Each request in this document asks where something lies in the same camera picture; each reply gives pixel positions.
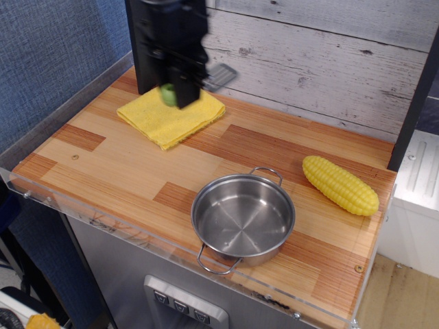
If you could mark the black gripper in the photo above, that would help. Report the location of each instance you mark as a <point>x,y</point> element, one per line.
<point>171,34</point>

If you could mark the green handled grey toy spatula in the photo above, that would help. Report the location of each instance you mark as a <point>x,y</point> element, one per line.
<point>218,77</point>

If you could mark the yellow folded cloth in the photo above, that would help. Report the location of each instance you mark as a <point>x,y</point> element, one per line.
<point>165,125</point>

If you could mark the stainless steel pot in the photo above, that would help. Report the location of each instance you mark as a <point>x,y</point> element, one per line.
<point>243,218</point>

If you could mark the yellow toy corn cob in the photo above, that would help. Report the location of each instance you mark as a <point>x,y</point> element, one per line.
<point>340,186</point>

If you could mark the silver button control panel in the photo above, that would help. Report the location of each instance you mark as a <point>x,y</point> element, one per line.
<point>173,307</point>

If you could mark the white grey side appliance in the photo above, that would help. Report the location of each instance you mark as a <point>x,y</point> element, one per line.
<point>410,231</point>

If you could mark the clear acrylic table guard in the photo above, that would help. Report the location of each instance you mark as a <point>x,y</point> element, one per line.
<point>121,255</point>

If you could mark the yellow object bottom left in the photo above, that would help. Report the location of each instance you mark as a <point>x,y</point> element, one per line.
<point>42,321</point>

